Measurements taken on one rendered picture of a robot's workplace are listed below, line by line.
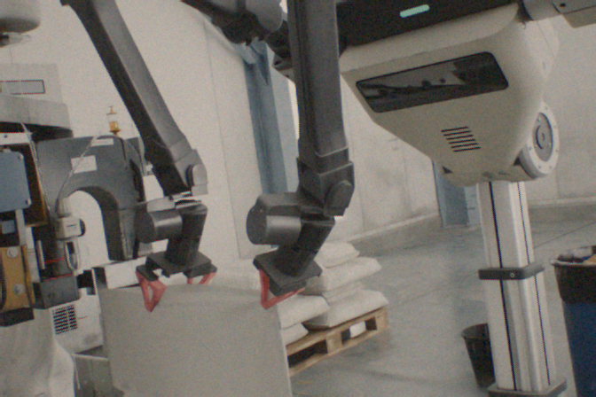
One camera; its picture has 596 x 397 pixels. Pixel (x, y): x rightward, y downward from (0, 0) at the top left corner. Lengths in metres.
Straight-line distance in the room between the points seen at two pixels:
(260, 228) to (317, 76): 0.23
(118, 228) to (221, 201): 5.52
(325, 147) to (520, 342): 0.73
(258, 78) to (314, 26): 6.63
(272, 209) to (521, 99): 0.53
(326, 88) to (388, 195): 8.18
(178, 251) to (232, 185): 5.96
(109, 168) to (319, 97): 0.74
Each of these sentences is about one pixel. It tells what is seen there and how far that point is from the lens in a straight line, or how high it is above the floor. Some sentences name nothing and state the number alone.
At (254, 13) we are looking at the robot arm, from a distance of 1.44.
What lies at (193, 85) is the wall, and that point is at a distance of 7.10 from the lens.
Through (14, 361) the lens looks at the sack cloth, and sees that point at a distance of 1.84.
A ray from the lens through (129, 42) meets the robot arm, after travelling 1.26.
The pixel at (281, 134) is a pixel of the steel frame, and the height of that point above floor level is 1.50.
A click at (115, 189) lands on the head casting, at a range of 1.63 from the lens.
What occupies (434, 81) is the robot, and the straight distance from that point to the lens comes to 1.38.
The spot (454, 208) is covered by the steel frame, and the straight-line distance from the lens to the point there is 10.07.
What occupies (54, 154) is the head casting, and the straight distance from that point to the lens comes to 1.56.
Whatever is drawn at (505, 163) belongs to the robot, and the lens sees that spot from 1.48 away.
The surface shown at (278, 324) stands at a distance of 1.19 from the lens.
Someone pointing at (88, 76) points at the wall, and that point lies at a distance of 6.46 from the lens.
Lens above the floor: 1.23
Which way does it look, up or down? 3 degrees down
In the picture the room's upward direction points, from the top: 8 degrees counter-clockwise
